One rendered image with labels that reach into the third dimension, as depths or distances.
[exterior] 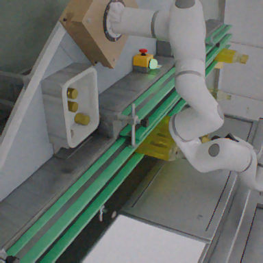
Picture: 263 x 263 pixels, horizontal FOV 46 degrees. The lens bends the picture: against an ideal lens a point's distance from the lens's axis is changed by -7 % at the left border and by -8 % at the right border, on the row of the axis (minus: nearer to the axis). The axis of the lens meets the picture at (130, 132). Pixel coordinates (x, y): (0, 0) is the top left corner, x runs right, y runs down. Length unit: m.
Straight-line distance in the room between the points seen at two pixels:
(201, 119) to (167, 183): 0.49
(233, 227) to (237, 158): 0.31
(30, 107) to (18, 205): 0.29
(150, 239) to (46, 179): 0.38
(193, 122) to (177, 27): 0.26
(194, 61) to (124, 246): 0.59
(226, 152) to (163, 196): 0.41
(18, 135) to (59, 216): 0.26
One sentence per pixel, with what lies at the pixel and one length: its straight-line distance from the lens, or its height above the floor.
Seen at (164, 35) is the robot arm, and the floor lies 1.04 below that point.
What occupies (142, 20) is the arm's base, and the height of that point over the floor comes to 0.96.
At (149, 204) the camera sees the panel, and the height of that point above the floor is 1.06.
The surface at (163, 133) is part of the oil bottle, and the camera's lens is 1.27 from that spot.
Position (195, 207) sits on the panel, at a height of 1.22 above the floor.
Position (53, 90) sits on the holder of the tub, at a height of 0.80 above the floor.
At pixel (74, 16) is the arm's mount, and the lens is 1.00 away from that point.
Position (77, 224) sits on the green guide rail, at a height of 0.95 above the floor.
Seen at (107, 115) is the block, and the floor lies 0.86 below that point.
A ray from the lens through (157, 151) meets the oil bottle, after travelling 1.22.
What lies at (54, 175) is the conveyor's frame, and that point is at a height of 0.82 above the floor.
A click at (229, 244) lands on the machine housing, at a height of 1.38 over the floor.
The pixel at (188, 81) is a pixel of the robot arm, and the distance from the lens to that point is 0.86.
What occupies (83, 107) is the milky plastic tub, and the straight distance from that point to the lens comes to 1.14.
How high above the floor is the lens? 1.39
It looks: 23 degrees down
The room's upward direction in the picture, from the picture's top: 105 degrees clockwise
